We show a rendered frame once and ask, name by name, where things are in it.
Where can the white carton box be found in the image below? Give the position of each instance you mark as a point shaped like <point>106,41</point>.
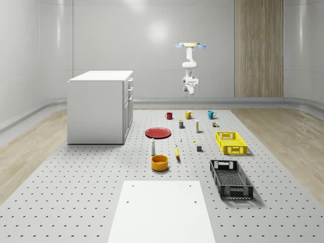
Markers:
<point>197,126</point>

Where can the yellow basket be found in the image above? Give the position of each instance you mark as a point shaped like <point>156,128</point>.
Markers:
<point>234,150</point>

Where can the yellow mug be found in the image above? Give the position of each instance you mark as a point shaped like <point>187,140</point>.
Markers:
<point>188,115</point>

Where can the blue mug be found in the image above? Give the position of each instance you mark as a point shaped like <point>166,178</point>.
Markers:
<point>210,115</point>

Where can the white board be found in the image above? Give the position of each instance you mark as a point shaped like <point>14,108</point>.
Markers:
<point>162,215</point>

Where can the small white bottle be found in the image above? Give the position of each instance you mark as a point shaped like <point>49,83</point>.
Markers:
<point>153,148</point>

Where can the red plate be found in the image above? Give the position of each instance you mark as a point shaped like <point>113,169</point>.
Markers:
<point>158,132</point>

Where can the dark grey basket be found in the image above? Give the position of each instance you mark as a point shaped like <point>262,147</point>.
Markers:
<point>236,193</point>

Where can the banana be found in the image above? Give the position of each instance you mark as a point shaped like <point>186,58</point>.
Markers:
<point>177,152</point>

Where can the puzzle cube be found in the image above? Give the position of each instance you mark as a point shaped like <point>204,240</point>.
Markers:
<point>215,124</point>

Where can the white cabinet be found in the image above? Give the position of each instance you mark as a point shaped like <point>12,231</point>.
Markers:
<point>96,111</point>

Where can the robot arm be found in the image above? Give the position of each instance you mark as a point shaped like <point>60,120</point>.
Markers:
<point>189,64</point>

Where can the red mug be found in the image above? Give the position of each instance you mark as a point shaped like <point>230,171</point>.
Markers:
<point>168,116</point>

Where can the grey cube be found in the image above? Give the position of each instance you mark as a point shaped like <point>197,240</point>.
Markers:
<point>199,148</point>

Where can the yellow bowl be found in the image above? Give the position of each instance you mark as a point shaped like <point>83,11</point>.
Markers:
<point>159,165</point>

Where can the dark flat-sided can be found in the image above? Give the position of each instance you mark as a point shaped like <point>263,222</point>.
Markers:
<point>181,124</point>

